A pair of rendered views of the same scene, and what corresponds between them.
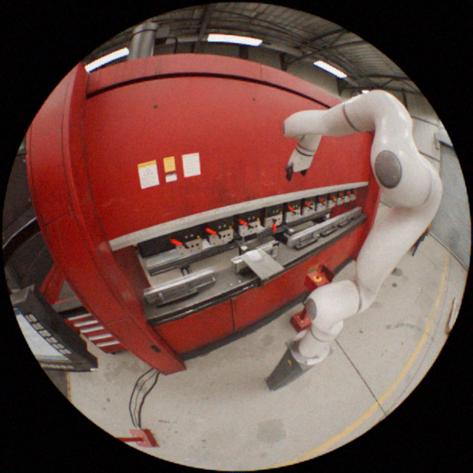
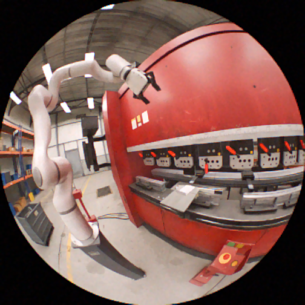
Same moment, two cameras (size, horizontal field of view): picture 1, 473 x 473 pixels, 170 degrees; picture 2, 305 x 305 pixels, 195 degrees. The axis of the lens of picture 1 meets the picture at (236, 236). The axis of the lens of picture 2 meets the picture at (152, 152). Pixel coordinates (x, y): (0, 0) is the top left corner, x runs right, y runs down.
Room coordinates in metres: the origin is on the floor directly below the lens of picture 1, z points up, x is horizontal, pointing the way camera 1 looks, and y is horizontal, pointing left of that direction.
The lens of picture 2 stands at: (0.61, -0.63, 1.39)
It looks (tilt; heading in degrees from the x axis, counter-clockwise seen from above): 6 degrees down; 76
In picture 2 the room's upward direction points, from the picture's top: 10 degrees counter-clockwise
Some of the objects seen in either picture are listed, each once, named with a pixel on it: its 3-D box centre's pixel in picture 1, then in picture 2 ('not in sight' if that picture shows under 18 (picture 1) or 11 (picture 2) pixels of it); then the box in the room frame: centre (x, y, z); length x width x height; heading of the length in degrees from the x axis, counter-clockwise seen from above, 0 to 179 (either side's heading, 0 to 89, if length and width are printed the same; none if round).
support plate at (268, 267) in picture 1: (261, 262); (181, 196); (0.89, -0.16, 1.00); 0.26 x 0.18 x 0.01; 28
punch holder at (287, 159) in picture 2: (319, 200); (288, 149); (1.38, -0.78, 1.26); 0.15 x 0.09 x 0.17; 118
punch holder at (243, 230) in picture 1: (246, 220); (184, 155); (1.01, -0.07, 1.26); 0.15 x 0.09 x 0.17; 118
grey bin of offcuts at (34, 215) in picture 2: not in sight; (35, 223); (-1.92, 0.13, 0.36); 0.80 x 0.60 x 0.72; 107
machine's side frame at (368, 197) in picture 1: (357, 191); not in sight; (2.25, -2.02, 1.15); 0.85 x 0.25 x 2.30; 28
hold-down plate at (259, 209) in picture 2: (306, 243); (261, 209); (1.25, -0.65, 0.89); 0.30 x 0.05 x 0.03; 118
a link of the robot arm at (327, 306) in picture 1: (329, 313); (60, 182); (0.25, -0.28, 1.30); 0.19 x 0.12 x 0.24; 93
